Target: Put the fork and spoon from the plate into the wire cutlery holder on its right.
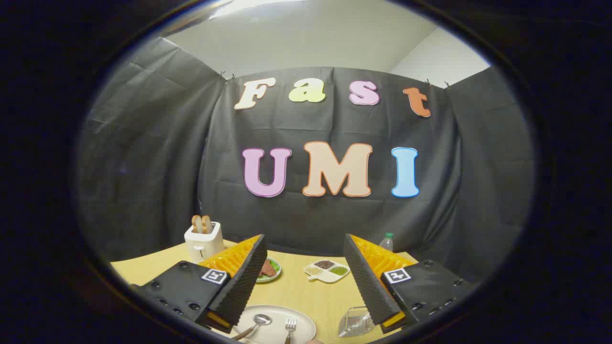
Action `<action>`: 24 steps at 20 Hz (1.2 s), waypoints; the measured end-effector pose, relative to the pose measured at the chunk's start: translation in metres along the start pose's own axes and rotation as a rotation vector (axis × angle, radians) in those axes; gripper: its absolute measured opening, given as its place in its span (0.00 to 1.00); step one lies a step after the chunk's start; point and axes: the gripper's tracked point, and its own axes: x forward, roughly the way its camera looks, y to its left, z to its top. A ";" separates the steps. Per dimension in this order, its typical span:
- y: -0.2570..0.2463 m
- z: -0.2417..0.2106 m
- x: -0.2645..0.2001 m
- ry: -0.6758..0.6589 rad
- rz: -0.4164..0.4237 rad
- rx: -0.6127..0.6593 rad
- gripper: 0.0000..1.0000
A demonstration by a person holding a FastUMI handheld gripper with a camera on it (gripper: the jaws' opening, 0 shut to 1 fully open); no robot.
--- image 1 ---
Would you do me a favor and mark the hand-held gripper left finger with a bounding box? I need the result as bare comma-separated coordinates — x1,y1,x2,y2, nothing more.
135,234,268,334

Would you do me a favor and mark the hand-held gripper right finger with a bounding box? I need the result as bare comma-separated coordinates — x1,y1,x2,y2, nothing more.
343,233,474,334

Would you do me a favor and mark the small plate with food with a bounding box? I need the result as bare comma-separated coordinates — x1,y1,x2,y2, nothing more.
255,257,282,284

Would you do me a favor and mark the clear plastic container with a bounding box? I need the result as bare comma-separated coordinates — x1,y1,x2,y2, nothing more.
338,306,376,338

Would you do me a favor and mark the divided white condiment dish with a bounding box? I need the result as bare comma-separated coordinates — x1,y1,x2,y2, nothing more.
304,259,351,283

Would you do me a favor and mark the large white plate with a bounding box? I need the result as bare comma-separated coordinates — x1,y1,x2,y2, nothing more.
221,305,317,344

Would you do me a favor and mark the white toaster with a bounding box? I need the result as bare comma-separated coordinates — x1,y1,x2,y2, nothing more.
184,221,225,264

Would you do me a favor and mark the black backdrop cloth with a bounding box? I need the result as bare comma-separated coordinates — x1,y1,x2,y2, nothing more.
76,37,535,283

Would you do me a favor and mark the metal spoon wooden handle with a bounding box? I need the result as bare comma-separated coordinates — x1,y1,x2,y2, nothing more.
231,314,272,341

